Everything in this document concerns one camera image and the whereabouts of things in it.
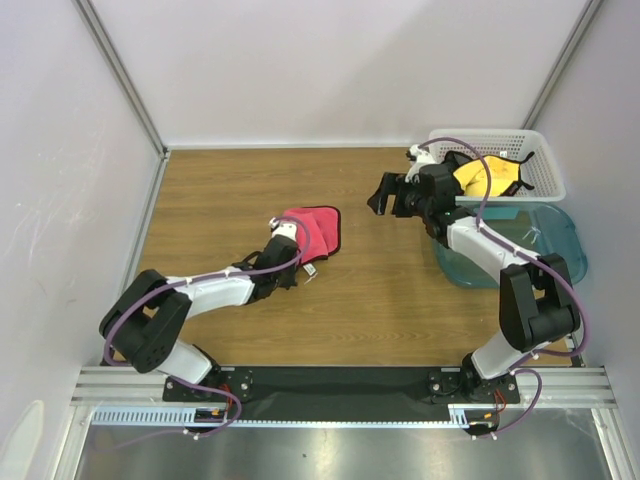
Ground pink and black towel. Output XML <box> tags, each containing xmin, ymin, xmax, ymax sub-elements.
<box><xmin>283</xmin><ymin>206</ymin><xmax>341</xmax><ymax>267</ymax></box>

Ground yellow and black towel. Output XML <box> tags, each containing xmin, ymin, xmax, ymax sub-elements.
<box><xmin>443</xmin><ymin>150</ymin><xmax>535</xmax><ymax>197</ymax></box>

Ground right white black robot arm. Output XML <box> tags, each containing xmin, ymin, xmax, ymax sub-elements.
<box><xmin>367</xmin><ymin>164</ymin><xmax>581</xmax><ymax>402</ymax></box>

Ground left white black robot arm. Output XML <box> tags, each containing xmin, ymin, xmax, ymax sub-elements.
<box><xmin>99</xmin><ymin>234</ymin><xmax>299</xmax><ymax>403</ymax></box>

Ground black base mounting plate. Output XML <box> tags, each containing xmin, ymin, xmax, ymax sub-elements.
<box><xmin>162</xmin><ymin>365</ymin><xmax>522</xmax><ymax>423</ymax></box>

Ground white perforated plastic basket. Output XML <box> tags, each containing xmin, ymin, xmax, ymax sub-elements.
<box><xmin>428</xmin><ymin>128</ymin><xmax>566</xmax><ymax>203</ymax></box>

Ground teal transparent plastic tray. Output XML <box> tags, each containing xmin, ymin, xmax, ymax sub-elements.
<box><xmin>432</xmin><ymin>202</ymin><xmax>588</xmax><ymax>289</ymax></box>

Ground white object at left edge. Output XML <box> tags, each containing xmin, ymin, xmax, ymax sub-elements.
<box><xmin>1</xmin><ymin>400</ymin><xmax>45</xmax><ymax>480</ymax></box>

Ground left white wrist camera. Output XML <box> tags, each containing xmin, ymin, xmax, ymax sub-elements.
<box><xmin>269</xmin><ymin>218</ymin><xmax>298</xmax><ymax>242</ymax></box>

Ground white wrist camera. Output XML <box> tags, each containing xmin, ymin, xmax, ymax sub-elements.
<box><xmin>405</xmin><ymin>144</ymin><xmax>437</xmax><ymax>183</ymax></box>
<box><xmin>269</xmin><ymin>218</ymin><xmax>298</xmax><ymax>242</ymax></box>

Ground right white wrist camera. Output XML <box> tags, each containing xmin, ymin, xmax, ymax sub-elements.
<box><xmin>405</xmin><ymin>144</ymin><xmax>437</xmax><ymax>183</ymax></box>

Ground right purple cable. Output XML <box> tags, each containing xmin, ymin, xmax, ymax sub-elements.
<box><xmin>417</xmin><ymin>136</ymin><xmax>590</xmax><ymax>441</ymax></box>

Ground aluminium frame rail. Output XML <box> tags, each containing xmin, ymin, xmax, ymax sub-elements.
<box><xmin>71</xmin><ymin>366</ymin><xmax>616</xmax><ymax>408</ymax></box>

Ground right grey cable duct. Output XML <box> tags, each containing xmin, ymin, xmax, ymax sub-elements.
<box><xmin>449</xmin><ymin>403</ymin><xmax>504</xmax><ymax>429</ymax></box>

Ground grey cable duct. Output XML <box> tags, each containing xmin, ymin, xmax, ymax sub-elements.
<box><xmin>92</xmin><ymin>406</ymin><xmax>227</xmax><ymax>428</ymax></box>
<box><xmin>449</xmin><ymin>403</ymin><xmax>504</xmax><ymax>429</ymax></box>

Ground left grey cable duct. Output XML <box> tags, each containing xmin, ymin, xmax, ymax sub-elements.
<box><xmin>92</xmin><ymin>406</ymin><xmax>227</xmax><ymax>428</ymax></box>

